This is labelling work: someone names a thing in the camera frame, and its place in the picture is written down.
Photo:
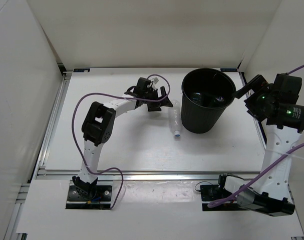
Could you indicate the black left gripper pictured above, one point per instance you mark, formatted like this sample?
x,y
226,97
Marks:
x,y
166,102

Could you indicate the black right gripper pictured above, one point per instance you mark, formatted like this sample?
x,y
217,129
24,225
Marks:
x,y
252,110

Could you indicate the clear crushed plastic bottle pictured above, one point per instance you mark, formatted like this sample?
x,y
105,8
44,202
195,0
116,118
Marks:
x,y
175,119

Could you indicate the orange blue label bottle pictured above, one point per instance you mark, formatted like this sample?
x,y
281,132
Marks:
x,y
200,98

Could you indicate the blue label plastic bottle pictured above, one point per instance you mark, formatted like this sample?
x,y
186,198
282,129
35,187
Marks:
x,y
218,99

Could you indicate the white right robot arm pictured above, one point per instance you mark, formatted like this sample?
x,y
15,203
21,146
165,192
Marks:
x,y
268,192

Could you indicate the black plastic waste bin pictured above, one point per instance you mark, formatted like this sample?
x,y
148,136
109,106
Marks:
x,y
198,119

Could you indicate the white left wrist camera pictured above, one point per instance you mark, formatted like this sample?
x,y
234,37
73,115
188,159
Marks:
x,y
154,82

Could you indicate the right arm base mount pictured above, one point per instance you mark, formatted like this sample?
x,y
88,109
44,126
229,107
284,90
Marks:
x,y
213,192

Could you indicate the aluminium left frame rail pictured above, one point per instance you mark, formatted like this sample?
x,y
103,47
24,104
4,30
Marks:
x,y
56,110

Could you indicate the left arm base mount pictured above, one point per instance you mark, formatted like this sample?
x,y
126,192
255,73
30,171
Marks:
x,y
97,198

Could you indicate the aluminium front table rail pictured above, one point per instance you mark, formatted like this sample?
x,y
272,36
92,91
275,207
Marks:
x,y
114,175

